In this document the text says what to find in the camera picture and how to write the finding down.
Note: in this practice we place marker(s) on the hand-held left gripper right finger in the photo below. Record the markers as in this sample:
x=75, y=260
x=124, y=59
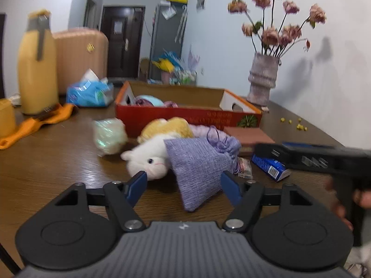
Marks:
x=231, y=186

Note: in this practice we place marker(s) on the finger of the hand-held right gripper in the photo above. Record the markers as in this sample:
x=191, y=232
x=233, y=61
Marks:
x=274, y=155

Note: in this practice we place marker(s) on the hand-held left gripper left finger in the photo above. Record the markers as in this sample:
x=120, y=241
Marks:
x=136, y=185

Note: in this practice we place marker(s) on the white plush toy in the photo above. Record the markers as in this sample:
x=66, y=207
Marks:
x=147, y=156

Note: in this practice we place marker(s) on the lavender soft pouch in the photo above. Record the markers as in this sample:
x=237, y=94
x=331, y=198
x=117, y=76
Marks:
x=200, y=130

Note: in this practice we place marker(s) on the yellow plush toy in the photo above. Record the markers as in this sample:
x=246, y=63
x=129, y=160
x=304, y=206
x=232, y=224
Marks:
x=168, y=127

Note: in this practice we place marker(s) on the orange cardboard box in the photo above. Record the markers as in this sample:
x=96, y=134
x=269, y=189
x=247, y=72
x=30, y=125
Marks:
x=185, y=118

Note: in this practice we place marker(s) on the mauve soft item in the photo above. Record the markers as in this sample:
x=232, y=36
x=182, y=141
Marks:
x=140, y=102

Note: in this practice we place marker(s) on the light blue soft item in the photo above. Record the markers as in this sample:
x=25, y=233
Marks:
x=152, y=100

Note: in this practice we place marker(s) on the pink soft item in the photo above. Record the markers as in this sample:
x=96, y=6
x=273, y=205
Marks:
x=171, y=104

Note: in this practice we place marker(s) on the person's right hand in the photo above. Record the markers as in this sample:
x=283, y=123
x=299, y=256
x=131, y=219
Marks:
x=362, y=198

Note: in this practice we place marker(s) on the small blue packet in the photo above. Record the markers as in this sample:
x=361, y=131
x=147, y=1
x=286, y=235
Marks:
x=271, y=168

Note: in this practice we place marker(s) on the pink white candy wrapper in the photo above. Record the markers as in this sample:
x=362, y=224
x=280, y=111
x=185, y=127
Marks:
x=245, y=168

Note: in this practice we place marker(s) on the scattered yellow beads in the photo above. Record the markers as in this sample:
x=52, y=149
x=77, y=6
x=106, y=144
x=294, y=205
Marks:
x=300, y=126

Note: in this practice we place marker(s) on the fallen dried petal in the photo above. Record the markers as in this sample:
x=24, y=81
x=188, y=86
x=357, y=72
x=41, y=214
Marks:
x=265, y=109

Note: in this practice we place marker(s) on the iridescent crumpled wrap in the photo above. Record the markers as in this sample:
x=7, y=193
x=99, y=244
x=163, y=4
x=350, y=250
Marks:
x=111, y=136

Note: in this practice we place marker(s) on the ribbed pink vase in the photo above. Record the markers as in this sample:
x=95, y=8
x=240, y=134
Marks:
x=262, y=81

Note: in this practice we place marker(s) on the white patterned clothing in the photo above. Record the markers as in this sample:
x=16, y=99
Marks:
x=359, y=262

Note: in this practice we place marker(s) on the blue tissue pack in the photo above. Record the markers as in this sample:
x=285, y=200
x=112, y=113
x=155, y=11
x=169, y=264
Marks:
x=89, y=94

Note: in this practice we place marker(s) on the pink bin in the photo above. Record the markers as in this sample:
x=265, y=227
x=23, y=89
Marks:
x=166, y=77

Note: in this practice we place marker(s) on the brown floor carton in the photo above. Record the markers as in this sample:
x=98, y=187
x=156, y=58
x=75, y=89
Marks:
x=144, y=69

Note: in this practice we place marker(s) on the small bottle rack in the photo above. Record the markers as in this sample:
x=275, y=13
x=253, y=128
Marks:
x=185, y=77

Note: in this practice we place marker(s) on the bunch of dried roses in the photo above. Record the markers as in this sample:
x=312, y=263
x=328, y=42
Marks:
x=271, y=36

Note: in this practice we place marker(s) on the yellow dustpan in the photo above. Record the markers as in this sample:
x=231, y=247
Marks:
x=162, y=64

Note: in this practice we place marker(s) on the purple feather decoration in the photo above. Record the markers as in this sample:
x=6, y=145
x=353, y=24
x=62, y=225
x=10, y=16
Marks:
x=193, y=58

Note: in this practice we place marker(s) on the blue folded bag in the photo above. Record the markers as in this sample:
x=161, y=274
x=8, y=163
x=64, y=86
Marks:
x=172, y=55

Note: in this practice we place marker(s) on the dark entrance door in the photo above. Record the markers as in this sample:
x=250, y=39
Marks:
x=116, y=52

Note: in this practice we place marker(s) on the pink suitcase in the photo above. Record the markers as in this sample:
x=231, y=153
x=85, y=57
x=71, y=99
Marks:
x=84, y=60

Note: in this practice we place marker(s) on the yellow mug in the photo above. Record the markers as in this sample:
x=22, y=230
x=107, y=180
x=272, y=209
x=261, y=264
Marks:
x=5, y=118

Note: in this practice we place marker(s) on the grey refrigerator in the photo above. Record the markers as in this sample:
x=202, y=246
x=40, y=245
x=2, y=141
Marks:
x=165, y=40

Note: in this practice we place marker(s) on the yellow thermos jug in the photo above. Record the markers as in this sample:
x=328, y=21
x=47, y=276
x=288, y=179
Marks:
x=37, y=72

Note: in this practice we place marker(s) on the paper notice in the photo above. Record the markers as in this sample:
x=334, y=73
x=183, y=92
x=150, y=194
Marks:
x=118, y=27

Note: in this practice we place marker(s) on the white folded umbrella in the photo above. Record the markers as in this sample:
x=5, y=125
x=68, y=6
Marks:
x=181, y=24

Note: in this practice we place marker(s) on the clear plastic pouch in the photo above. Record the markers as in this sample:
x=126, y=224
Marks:
x=168, y=11

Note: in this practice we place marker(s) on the wall poster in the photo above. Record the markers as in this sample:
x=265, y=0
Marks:
x=201, y=0

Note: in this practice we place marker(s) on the wooden door frame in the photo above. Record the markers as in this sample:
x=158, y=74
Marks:
x=89, y=11

